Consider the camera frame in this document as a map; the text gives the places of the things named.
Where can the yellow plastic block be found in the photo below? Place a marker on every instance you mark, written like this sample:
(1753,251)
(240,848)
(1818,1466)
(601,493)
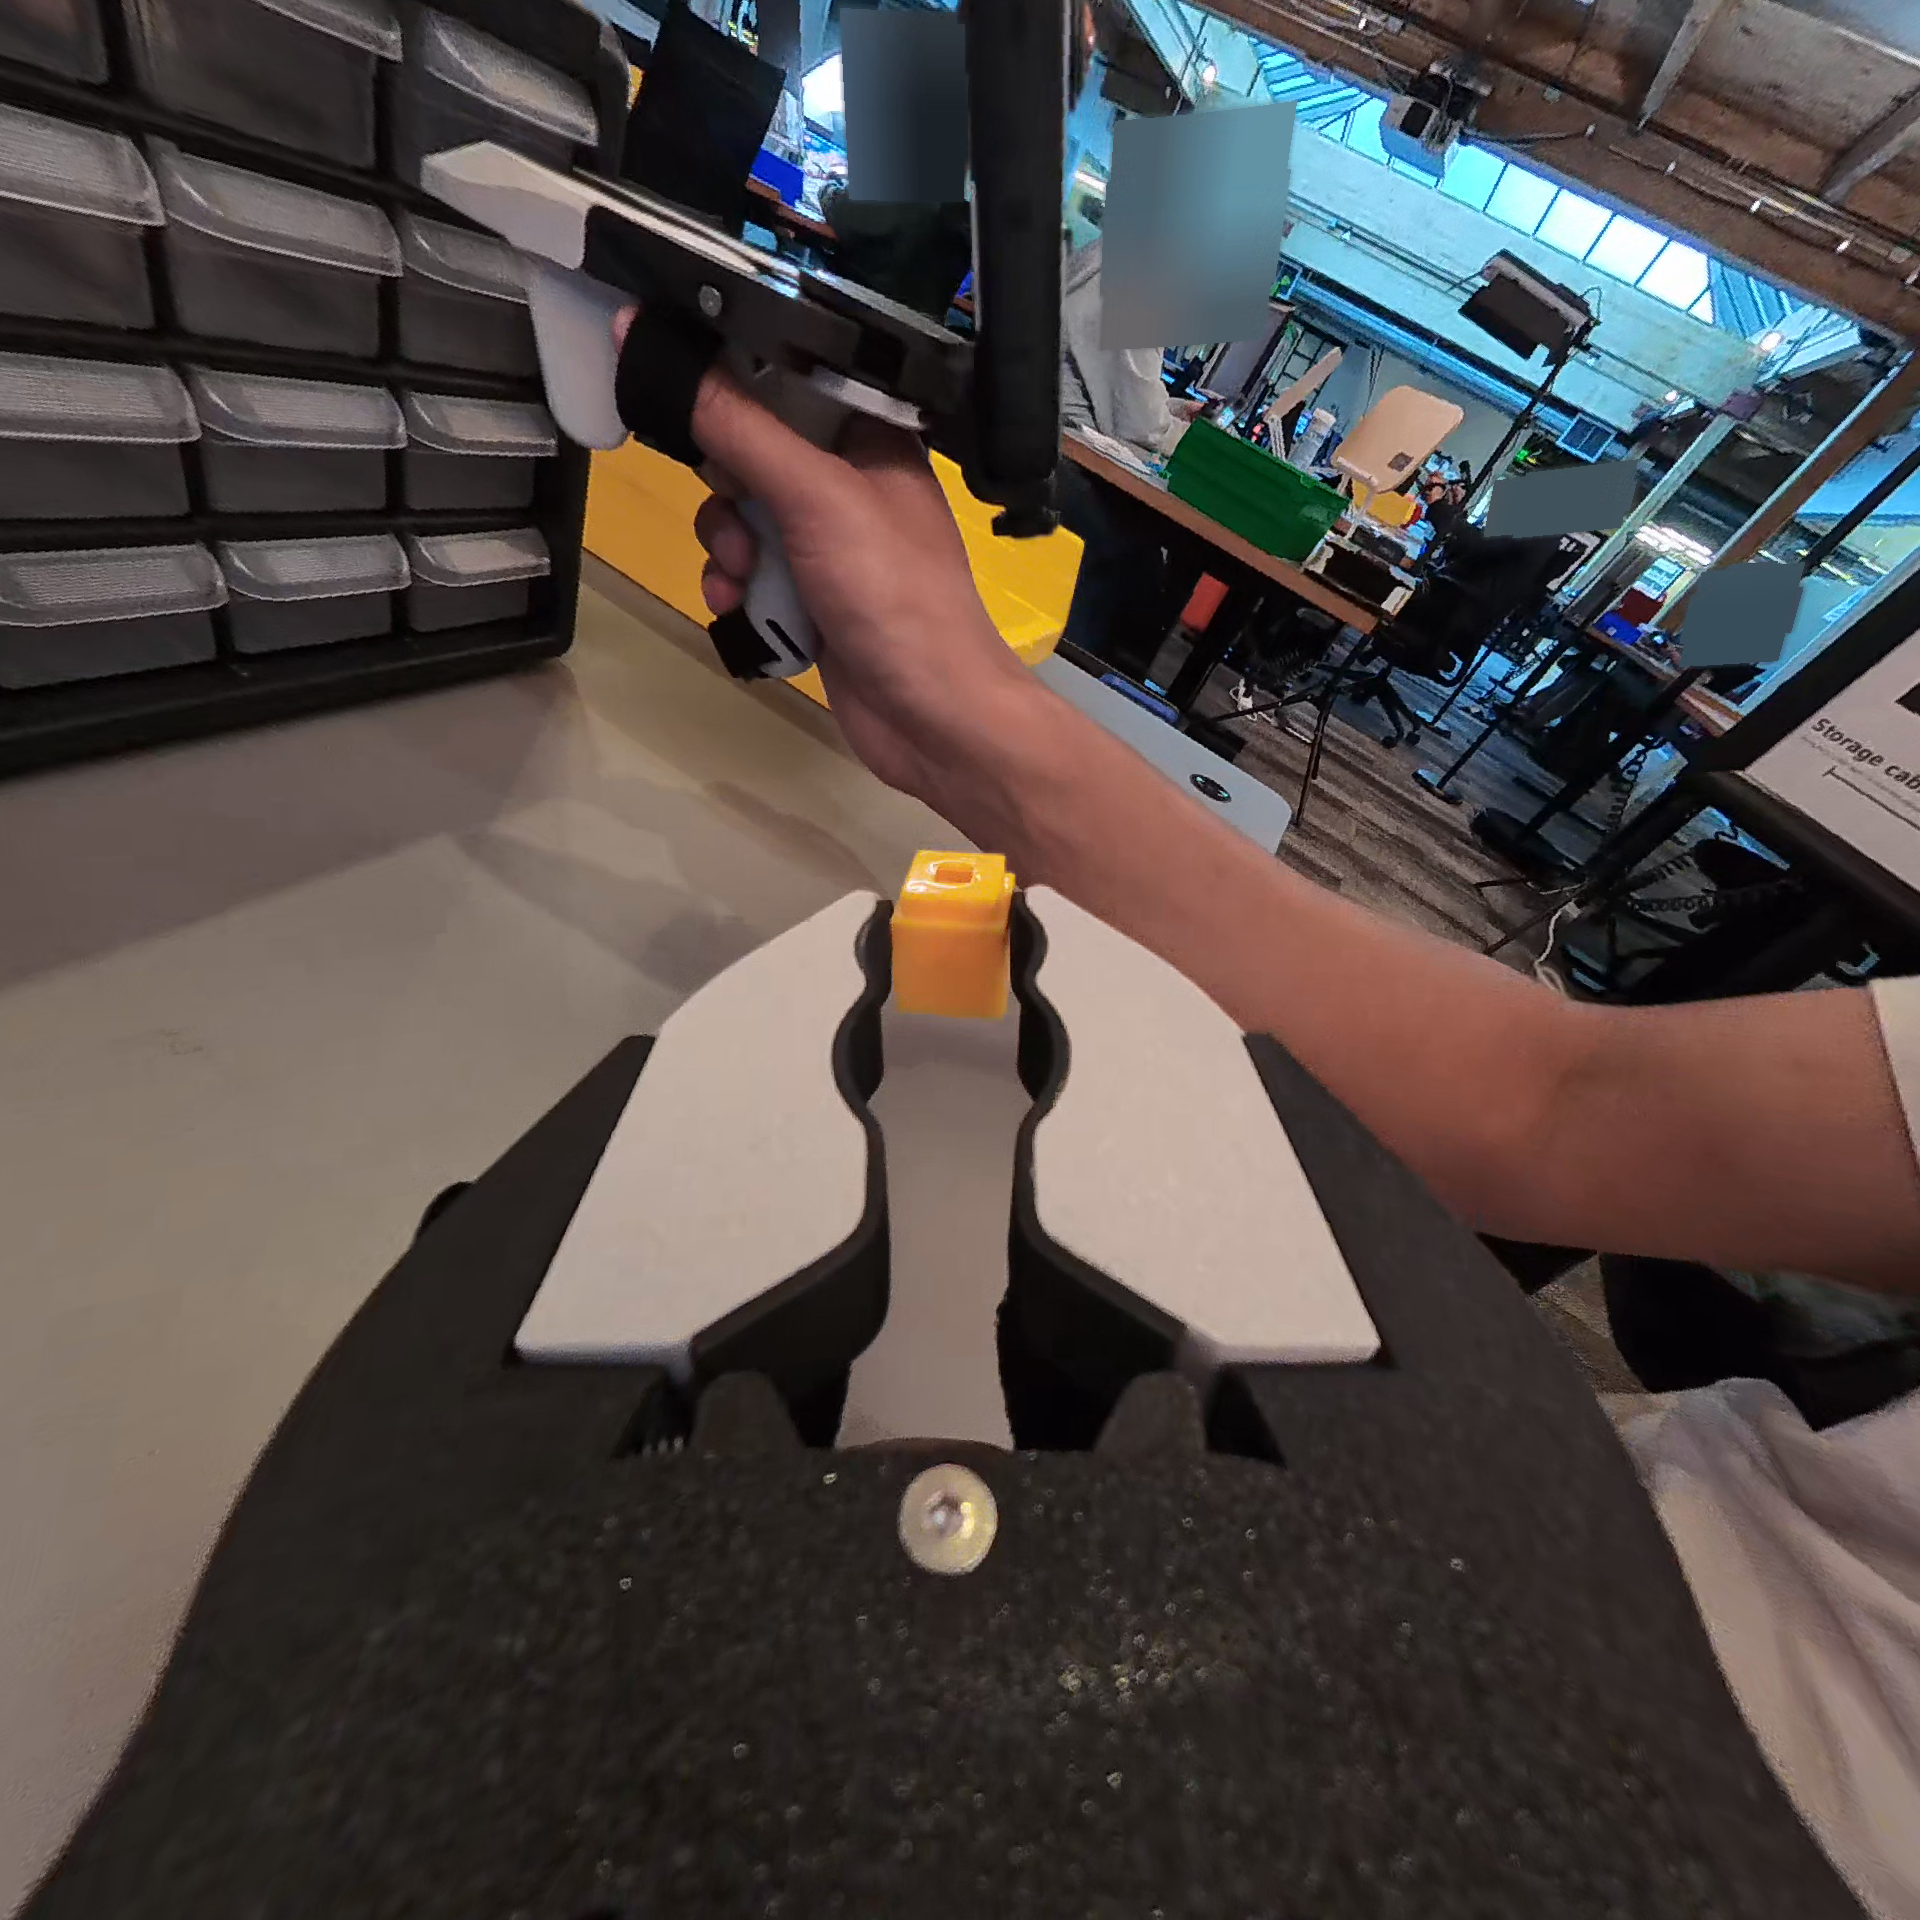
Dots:
(953,945)

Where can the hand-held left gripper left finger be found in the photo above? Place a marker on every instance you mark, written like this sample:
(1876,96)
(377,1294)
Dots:
(704,1170)

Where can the wooden work table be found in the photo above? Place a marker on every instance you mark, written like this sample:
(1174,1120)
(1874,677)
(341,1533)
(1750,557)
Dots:
(1200,524)

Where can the set of clear cabinet drawers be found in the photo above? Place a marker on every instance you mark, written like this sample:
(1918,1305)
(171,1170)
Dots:
(270,270)

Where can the person's right hand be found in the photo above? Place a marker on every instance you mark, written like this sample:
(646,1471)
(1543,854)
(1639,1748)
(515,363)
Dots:
(885,601)

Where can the black office chair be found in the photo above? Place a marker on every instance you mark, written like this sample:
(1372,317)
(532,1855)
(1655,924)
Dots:
(1418,630)

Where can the green plastic bin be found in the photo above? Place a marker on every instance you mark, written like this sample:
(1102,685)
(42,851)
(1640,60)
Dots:
(1253,488)

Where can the black drawer cabinet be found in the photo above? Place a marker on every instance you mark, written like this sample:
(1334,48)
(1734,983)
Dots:
(284,720)

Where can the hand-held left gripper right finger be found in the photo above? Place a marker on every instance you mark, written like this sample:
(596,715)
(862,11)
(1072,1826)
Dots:
(1200,1184)

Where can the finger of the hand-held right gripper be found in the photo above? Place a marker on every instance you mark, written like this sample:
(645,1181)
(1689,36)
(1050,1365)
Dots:
(511,202)

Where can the person's white shirt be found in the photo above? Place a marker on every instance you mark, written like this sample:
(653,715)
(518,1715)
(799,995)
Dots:
(1800,1575)

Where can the white printed sign board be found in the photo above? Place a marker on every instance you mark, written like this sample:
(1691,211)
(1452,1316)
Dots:
(1861,750)

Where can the person's right forearm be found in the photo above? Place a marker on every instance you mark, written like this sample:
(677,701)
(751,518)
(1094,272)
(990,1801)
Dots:
(1350,1020)

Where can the black studio light panel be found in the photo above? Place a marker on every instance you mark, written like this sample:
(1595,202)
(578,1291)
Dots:
(1522,301)

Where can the yellow plastic bin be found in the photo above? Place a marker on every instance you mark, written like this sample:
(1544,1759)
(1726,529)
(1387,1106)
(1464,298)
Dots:
(645,524)

